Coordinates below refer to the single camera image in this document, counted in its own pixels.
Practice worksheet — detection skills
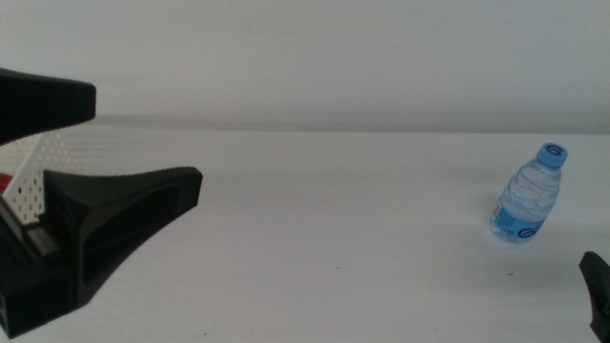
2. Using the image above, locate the clear water bottle blue cap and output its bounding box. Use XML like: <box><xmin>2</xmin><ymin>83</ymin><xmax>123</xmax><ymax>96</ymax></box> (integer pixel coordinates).
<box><xmin>489</xmin><ymin>142</ymin><xmax>569</xmax><ymax>244</ymax></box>

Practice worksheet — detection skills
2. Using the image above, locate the white perforated plastic basket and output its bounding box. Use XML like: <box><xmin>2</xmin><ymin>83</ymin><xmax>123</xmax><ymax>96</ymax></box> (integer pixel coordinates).
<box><xmin>0</xmin><ymin>131</ymin><xmax>73</xmax><ymax>225</ymax></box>

